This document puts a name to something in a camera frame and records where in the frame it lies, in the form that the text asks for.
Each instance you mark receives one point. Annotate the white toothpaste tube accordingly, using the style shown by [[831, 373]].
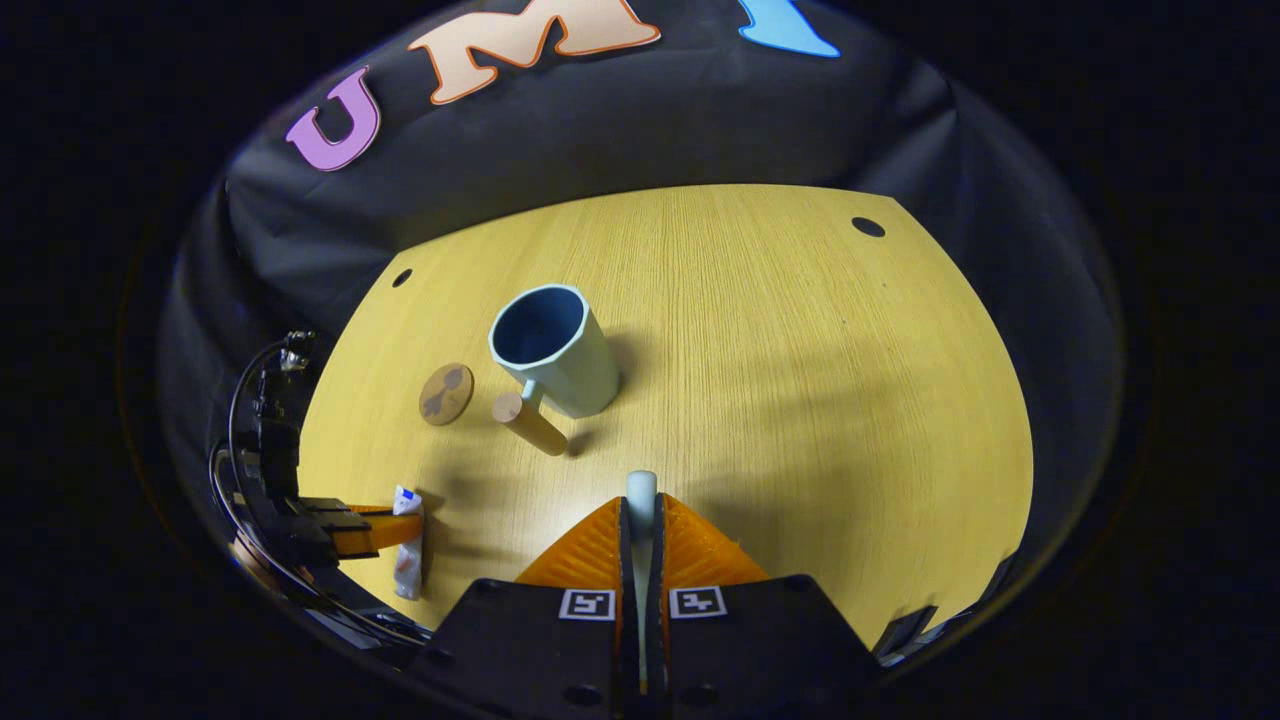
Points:
[[408, 560]]

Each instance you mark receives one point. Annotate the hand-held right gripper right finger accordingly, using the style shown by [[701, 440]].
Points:
[[750, 650]]

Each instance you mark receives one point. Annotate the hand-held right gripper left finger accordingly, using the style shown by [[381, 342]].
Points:
[[530, 650]]

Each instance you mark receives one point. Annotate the pale green toothbrush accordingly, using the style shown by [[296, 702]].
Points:
[[641, 490]]

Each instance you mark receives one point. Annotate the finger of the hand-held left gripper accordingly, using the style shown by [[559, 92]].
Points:
[[385, 530]]

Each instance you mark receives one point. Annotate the round brown coaster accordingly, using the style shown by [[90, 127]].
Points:
[[447, 394]]

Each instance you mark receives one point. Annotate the black backdrop cloth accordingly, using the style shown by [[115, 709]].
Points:
[[640, 130]]

